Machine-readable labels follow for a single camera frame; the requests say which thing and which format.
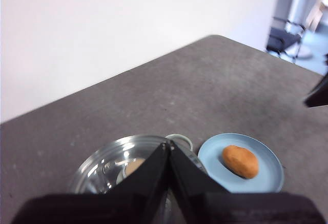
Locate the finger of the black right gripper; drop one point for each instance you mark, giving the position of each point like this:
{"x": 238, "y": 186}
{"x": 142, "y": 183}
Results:
{"x": 319, "y": 96}

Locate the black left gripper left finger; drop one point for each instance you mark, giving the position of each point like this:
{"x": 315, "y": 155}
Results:
{"x": 123, "y": 203}

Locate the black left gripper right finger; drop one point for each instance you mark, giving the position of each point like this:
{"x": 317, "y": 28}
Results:
{"x": 230, "y": 208}

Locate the glass lid with green knob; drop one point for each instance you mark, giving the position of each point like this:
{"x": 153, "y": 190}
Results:
{"x": 102, "y": 167}

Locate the brown potato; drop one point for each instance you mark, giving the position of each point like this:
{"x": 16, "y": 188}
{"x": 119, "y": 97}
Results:
{"x": 239, "y": 161}

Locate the blue round plate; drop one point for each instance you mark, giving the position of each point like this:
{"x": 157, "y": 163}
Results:
{"x": 266, "y": 183}

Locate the black chair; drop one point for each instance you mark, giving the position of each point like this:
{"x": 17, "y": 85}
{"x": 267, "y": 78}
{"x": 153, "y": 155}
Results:
{"x": 283, "y": 38}

